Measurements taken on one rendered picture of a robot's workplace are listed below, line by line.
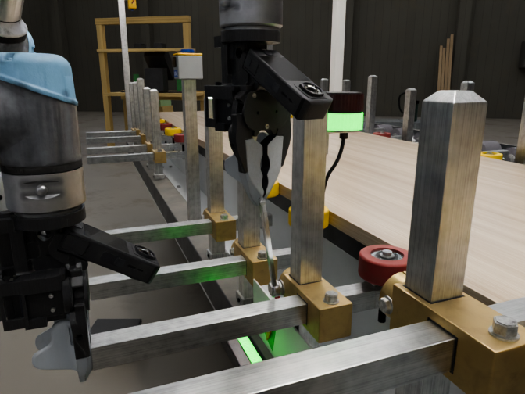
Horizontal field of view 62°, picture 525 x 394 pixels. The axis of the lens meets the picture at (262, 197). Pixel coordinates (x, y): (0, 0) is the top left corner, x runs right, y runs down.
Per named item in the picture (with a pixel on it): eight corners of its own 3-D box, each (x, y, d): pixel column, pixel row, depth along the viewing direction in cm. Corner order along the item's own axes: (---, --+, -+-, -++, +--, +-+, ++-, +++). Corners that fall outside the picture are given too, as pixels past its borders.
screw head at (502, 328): (505, 345, 32) (508, 330, 31) (481, 329, 34) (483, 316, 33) (526, 338, 32) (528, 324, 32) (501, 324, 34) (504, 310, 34)
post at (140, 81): (143, 166, 248) (137, 77, 235) (142, 164, 251) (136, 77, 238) (149, 165, 249) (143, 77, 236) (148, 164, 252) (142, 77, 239)
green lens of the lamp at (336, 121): (332, 131, 57) (333, 114, 56) (311, 127, 62) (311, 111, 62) (371, 129, 59) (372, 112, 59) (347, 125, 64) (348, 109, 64)
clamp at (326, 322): (318, 344, 57) (319, 309, 56) (277, 297, 69) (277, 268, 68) (355, 335, 59) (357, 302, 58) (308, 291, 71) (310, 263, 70)
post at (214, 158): (212, 284, 114) (207, 94, 101) (209, 278, 117) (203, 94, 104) (226, 282, 115) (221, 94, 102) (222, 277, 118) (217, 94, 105)
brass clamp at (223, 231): (214, 242, 103) (213, 222, 102) (200, 225, 115) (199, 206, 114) (238, 239, 105) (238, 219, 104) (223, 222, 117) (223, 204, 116)
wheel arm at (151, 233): (90, 253, 96) (87, 234, 95) (90, 248, 99) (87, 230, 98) (272, 229, 112) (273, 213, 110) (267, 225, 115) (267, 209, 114)
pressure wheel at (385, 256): (375, 340, 62) (380, 266, 59) (344, 313, 69) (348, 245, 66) (420, 329, 65) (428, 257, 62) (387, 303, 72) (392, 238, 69)
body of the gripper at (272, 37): (249, 127, 62) (248, 36, 58) (292, 133, 55) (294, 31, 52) (203, 132, 57) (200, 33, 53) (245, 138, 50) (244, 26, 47)
